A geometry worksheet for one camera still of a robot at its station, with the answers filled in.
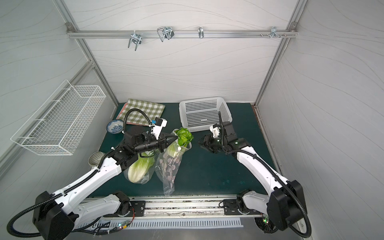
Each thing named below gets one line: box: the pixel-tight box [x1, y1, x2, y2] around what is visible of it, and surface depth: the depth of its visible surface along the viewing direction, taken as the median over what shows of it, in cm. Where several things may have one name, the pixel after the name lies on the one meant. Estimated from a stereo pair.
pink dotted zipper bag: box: [154, 129, 192, 196], surface depth 78 cm
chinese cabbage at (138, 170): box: [128, 154, 155, 183], surface depth 81 cm
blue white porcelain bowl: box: [106, 119, 124, 134], surface depth 106 cm
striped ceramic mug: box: [88, 151, 104, 167], surface depth 90 cm
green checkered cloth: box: [116, 98, 166, 125], surface depth 121 cm
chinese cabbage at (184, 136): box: [167, 127, 194, 157], surface depth 74 cm
